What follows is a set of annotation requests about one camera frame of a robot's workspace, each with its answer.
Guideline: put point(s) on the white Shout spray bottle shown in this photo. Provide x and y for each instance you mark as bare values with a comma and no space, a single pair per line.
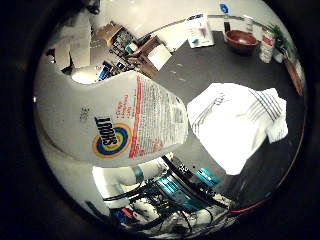
110,120

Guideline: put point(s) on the white striped cloth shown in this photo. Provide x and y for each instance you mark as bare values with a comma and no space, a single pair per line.
233,126

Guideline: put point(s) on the small white bottle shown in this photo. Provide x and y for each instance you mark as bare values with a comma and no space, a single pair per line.
248,23

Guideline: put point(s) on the wooden crate with white sheet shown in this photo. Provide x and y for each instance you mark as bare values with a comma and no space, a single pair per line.
155,55

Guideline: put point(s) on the blue storage bin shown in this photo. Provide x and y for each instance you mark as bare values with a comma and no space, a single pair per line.
104,72

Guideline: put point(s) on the white carton box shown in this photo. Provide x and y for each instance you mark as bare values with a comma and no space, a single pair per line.
200,30

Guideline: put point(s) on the brown wooden bowl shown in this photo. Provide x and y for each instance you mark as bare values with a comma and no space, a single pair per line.
241,40

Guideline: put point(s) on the white canister with red label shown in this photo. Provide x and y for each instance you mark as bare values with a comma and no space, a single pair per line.
267,46

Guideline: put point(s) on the brown cardboard box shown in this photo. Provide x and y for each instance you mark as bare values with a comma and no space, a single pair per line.
110,32

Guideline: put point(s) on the green leafy plant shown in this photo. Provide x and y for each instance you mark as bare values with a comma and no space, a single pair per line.
282,38

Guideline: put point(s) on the blue wall sticker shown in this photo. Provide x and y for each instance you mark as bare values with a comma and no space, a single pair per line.
224,8

